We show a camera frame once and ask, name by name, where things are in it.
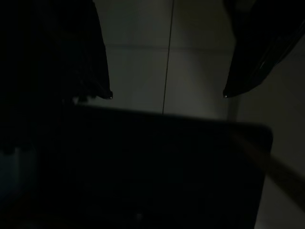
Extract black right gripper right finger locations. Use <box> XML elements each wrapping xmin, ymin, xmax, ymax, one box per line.
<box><xmin>221</xmin><ymin>0</ymin><xmax>305</xmax><ymax>98</ymax></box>

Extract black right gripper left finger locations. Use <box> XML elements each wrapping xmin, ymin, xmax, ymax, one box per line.
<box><xmin>0</xmin><ymin>0</ymin><xmax>113</xmax><ymax>148</ymax></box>

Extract wooden table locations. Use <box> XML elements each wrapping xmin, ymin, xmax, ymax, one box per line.
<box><xmin>0</xmin><ymin>104</ymin><xmax>305</xmax><ymax>229</ymax></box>

